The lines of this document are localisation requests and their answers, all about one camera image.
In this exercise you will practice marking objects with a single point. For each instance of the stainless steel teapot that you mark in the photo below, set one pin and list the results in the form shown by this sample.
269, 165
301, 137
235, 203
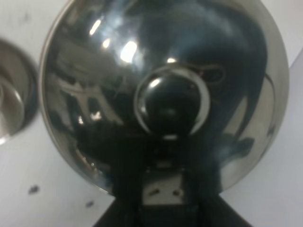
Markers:
151, 96

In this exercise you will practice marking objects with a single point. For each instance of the left stainless steel saucer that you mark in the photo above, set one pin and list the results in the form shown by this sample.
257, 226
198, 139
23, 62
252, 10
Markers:
20, 70

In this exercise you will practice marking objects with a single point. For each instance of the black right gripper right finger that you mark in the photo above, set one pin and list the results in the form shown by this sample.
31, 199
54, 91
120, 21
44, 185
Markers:
215, 212

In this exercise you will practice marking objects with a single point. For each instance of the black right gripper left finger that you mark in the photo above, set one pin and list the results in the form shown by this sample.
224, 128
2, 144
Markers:
121, 213

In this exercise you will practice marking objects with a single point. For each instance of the left stainless steel teacup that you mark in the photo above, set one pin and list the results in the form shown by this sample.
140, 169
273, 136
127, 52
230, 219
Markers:
12, 111

